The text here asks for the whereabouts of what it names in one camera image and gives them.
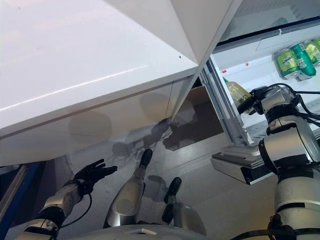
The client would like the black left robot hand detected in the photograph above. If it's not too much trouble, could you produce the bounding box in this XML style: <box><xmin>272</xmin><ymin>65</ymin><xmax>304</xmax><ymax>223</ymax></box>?
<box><xmin>72</xmin><ymin>158</ymin><xmax>118</xmax><ymax>195</ymax></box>

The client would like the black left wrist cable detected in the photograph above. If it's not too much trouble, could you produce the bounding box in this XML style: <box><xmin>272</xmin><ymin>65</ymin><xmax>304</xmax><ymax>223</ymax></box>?
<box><xmin>59</xmin><ymin>192</ymin><xmax>92</xmax><ymax>228</ymax></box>

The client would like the tall white partition panel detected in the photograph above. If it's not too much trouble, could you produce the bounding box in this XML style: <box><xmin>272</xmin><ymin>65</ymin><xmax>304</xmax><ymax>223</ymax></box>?
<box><xmin>107</xmin><ymin>0</ymin><xmax>243</xmax><ymax>118</ymax></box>

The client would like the dark green drink can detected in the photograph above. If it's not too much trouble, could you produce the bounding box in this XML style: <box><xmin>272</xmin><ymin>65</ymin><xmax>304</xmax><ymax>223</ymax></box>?
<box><xmin>291</xmin><ymin>43</ymin><xmax>317</xmax><ymax>81</ymax></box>

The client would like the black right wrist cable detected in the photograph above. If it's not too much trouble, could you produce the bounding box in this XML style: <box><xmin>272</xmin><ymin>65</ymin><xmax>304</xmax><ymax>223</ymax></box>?
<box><xmin>282</xmin><ymin>83</ymin><xmax>320</xmax><ymax>121</ymax></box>

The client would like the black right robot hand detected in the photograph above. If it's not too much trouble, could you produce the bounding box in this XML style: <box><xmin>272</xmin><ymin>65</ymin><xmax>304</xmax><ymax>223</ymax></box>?
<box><xmin>236</xmin><ymin>86</ymin><xmax>276</xmax><ymax>116</ymax></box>

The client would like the white counter cabinet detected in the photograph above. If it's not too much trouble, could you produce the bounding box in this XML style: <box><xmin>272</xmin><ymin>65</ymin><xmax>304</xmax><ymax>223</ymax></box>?
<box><xmin>0</xmin><ymin>0</ymin><xmax>201</xmax><ymax>166</ymax></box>

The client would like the stainless steel fridge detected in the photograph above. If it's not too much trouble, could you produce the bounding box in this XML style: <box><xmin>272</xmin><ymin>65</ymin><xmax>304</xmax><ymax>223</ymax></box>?
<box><xmin>172</xmin><ymin>0</ymin><xmax>320</xmax><ymax>151</ymax></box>

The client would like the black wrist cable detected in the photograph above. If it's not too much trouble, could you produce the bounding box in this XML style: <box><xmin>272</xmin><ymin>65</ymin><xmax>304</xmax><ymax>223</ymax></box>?
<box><xmin>282</xmin><ymin>83</ymin><xmax>320</xmax><ymax>121</ymax></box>
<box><xmin>59</xmin><ymin>192</ymin><xmax>92</xmax><ymax>228</ymax></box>

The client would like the clear yellow tea bottle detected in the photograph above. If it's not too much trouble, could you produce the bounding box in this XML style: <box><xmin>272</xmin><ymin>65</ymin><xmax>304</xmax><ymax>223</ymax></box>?
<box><xmin>223</xmin><ymin>77</ymin><xmax>252</xmax><ymax>106</ymax></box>

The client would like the grey robot torso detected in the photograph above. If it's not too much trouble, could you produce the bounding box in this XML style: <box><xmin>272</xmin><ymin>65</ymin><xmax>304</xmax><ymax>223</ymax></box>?
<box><xmin>94</xmin><ymin>221</ymin><xmax>276</xmax><ymax>240</ymax></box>

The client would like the light green drink can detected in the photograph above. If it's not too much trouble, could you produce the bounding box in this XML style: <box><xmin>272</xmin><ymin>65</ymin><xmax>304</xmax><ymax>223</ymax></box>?
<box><xmin>274</xmin><ymin>48</ymin><xmax>302</xmax><ymax>80</ymax></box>
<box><xmin>303</xmin><ymin>37</ymin><xmax>320</xmax><ymax>66</ymax></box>

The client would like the white fridge drawer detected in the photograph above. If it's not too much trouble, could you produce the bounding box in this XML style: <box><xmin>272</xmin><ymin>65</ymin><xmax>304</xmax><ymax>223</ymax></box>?
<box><xmin>201</xmin><ymin>24</ymin><xmax>320</xmax><ymax>186</ymax></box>

